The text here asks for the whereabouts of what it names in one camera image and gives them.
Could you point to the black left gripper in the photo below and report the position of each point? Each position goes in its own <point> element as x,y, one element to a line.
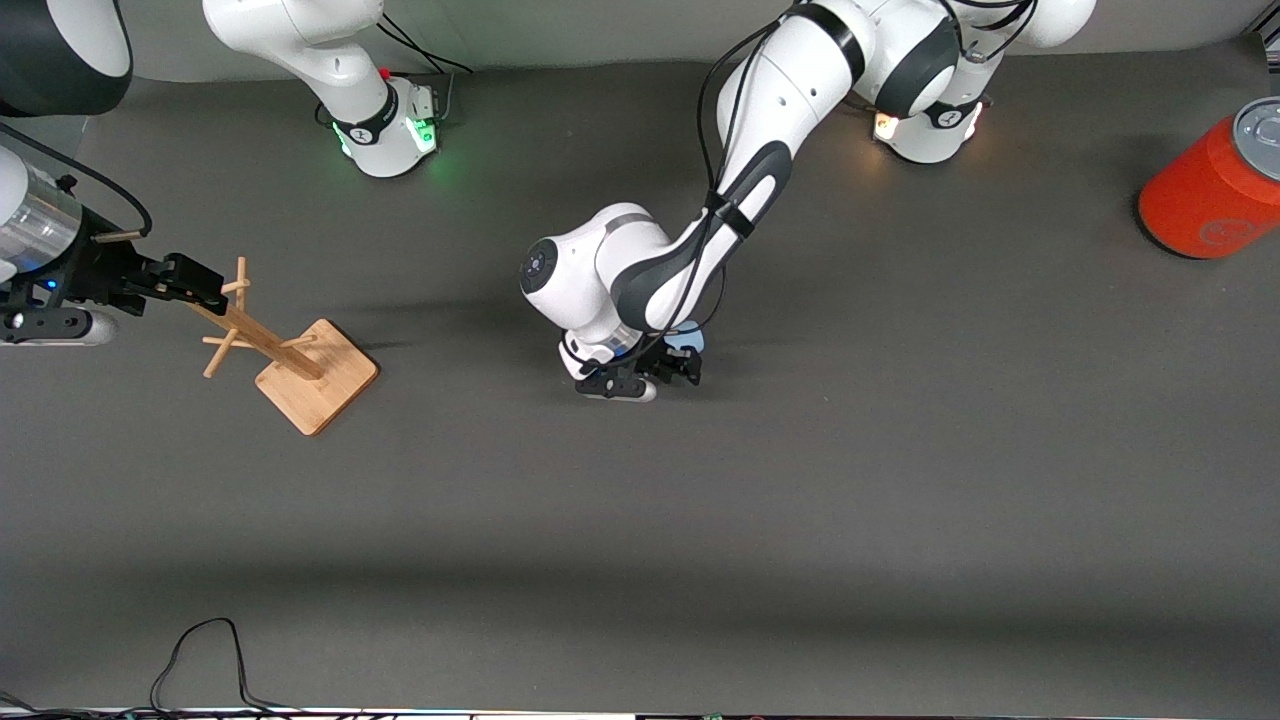
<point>672,366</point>

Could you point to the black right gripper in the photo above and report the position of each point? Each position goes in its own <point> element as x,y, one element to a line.
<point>95,272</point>

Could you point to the light blue cup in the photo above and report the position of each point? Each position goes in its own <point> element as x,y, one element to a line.
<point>688,336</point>

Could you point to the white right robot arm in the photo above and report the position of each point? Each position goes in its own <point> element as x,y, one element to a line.
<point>340,70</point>

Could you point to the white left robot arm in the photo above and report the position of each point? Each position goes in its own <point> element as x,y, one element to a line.
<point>760,110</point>

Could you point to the dark grey table mat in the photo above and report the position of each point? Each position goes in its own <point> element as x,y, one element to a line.
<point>640,500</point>

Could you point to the wooden mug tree stand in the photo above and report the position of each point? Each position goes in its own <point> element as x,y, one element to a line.
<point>315,385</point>

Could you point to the orange can with grey lid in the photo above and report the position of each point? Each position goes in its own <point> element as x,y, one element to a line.
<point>1210,190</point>

